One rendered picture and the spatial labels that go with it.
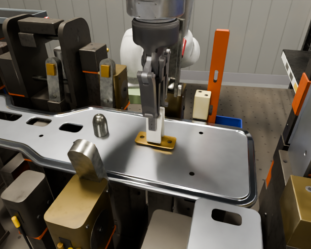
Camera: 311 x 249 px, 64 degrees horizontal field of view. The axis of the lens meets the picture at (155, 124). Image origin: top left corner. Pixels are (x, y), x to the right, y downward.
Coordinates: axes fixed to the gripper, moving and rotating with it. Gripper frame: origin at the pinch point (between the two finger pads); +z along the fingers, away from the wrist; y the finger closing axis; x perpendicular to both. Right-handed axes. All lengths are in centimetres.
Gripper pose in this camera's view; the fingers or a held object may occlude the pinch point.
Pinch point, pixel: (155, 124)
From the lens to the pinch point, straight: 50.2
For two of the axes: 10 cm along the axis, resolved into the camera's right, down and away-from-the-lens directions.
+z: 0.0, 8.2, 5.7
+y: -2.7, 5.4, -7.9
